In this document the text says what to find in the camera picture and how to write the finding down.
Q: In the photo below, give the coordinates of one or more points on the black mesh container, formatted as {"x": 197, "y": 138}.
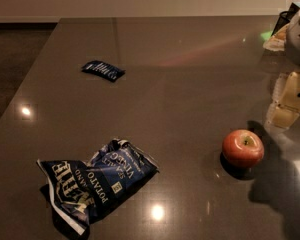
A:
{"x": 285, "y": 17}

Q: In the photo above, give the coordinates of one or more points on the red apple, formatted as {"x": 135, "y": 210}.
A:
{"x": 242, "y": 149}

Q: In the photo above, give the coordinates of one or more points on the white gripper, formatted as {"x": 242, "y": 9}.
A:
{"x": 299, "y": 37}

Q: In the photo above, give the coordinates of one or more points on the blue potato chip bag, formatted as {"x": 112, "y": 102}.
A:
{"x": 83, "y": 192}

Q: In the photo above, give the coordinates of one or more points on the small dark blue packet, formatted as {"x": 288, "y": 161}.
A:
{"x": 103, "y": 70}

